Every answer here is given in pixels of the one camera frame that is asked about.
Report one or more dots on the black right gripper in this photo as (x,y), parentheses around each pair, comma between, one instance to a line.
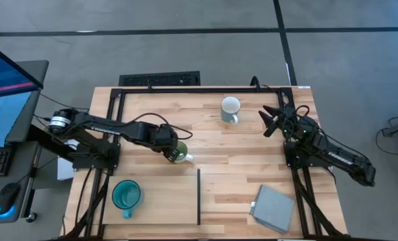
(287,120)

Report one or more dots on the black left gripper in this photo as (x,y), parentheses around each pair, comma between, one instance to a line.
(165,139)

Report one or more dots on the small green mug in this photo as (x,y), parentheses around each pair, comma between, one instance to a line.
(183,152)

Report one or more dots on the large teal mug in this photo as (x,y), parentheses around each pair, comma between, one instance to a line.
(127,195)

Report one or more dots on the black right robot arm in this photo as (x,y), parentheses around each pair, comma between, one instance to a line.
(339,157)

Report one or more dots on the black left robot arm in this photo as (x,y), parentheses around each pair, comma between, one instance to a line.
(118,129)

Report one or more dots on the thin black shelf bar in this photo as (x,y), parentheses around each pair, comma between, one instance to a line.
(198,197)

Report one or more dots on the white and pale blue mug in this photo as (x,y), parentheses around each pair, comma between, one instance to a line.
(230,106)

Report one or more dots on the black floor grille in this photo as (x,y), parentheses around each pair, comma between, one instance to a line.
(158,79)

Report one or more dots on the folded grey cloth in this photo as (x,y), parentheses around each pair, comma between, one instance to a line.
(273,209)

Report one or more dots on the white box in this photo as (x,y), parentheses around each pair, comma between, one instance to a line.
(65,169)

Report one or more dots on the black desk leg bar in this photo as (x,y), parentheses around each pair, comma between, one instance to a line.
(43,137)

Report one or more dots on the dark grey desk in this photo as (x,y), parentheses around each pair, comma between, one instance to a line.
(21,174)
(33,100)

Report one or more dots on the black caster wheel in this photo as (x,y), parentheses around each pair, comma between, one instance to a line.
(31,217)

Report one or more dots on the black computer mouse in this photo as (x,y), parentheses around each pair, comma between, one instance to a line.
(7,197)

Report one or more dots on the computer monitor with blue screen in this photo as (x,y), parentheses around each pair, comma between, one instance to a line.
(4,77)

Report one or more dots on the black aluminium table frame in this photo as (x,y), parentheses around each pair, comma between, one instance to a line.
(202,90)

